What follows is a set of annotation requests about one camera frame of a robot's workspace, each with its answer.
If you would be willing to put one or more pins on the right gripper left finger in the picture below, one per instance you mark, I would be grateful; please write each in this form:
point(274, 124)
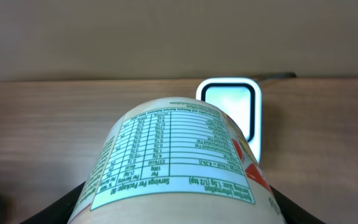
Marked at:
point(58, 212)

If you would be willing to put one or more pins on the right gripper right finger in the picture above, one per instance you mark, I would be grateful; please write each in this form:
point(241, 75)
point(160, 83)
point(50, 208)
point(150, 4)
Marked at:
point(293, 213)

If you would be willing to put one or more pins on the green lid plastic jar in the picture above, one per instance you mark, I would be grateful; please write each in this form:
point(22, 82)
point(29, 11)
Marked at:
point(176, 160)

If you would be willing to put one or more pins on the white barcode scanner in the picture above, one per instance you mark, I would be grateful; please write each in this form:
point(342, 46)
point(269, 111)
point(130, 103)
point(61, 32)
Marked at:
point(241, 99)

